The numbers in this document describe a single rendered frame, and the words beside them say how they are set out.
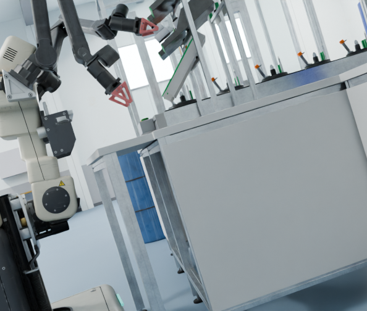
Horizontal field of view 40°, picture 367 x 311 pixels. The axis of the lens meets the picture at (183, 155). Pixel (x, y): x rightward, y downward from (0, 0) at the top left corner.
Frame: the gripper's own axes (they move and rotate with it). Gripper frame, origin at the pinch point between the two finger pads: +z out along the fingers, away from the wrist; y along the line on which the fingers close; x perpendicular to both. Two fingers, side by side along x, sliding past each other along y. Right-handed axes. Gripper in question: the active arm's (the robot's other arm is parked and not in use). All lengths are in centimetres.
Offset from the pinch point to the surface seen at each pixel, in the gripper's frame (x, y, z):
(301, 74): 6, 38, 69
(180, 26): -1.7, -4.9, 9.9
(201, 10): -9.1, -4.5, 17.5
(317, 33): -32, 124, 88
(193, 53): 8.6, -5.5, 16.9
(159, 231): 145, 249, -5
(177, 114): 34.2, 24.8, 12.0
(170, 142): 45, -34, 15
